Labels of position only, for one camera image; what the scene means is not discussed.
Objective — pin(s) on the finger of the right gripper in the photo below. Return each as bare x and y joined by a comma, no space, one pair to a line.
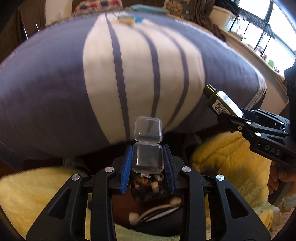
248,127
264,118

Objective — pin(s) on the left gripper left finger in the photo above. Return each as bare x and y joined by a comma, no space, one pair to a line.
64,217

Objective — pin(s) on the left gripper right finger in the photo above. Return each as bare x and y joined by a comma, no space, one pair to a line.
231,217

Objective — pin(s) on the dark green bottle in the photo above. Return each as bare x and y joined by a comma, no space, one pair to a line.
219,102

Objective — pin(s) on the clear plastic small box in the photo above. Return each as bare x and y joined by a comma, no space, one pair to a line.
147,153

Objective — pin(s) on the person's right hand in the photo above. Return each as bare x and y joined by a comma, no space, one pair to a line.
284,175

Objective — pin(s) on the yellow fluffy rug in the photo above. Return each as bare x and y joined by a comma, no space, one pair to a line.
24,195

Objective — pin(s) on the black metal rack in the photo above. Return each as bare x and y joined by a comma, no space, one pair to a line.
264,27

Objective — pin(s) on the white storage box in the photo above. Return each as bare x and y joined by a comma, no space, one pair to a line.
223,18

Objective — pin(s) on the brown curtain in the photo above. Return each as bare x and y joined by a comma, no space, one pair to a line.
199,12

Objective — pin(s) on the brown patterned cushion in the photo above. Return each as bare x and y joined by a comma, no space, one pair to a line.
178,8

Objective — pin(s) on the blue white striped bedspread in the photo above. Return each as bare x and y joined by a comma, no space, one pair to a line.
78,86

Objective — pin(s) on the teal pillow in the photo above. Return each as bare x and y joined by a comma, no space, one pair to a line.
149,9

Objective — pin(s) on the plaid red blue pillow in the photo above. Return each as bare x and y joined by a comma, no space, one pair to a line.
89,7

